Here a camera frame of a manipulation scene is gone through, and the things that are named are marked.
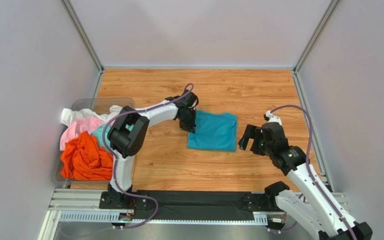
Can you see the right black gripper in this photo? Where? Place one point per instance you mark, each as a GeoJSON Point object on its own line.
{"type": "Point", "coordinates": [256, 139]}

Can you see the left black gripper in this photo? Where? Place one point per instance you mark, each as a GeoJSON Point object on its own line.
{"type": "Point", "coordinates": [190, 125]}

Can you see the teal t shirt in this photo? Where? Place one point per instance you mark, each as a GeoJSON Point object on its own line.
{"type": "Point", "coordinates": [214, 132]}

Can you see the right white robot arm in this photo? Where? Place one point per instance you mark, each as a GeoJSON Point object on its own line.
{"type": "Point", "coordinates": [321, 215]}

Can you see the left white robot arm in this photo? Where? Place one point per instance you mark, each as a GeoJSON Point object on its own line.
{"type": "Point", "coordinates": [126, 136]}

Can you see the clear plastic bin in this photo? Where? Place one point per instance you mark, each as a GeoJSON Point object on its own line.
{"type": "Point", "coordinates": [100, 106]}

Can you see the mint green t shirt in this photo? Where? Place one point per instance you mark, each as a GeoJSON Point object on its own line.
{"type": "Point", "coordinates": [100, 135]}

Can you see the orange t shirt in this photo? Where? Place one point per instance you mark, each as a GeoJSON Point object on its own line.
{"type": "Point", "coordinates": [84, 160]}

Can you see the pink t shirt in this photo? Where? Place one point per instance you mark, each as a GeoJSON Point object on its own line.
{"type": "Point", "coordinates": [76, 127]}

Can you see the white t shirt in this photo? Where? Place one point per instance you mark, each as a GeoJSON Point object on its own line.
{"type": "Point", "coordinates": [68, 116]}

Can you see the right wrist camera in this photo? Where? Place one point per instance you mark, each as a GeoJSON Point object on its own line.
{"type": "Point", "coordinates": [272, 118]}

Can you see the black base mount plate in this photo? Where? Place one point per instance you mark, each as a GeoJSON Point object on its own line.
{"type": "Point", "coordinates": [196, 205]}

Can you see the aluminium front frame rail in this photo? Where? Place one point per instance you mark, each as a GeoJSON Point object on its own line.
{"type": "Point", "coordinates": [82, 205]}

